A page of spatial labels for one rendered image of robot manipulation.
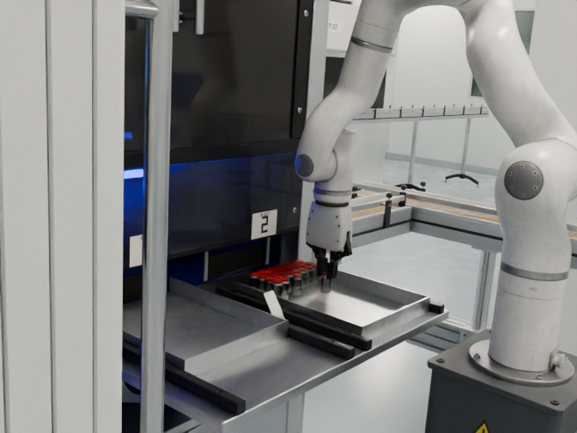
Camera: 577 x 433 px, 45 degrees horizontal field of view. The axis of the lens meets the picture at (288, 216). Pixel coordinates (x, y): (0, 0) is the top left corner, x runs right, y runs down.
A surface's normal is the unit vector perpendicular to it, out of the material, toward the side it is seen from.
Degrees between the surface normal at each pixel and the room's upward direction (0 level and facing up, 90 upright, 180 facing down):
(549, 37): 90
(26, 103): 90
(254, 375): 0
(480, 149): 90
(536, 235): 116
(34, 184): 90
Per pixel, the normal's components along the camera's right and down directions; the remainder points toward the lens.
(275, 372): 0.06, -0.97
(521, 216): -0.58, 0.68
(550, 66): -0.64, 0.13
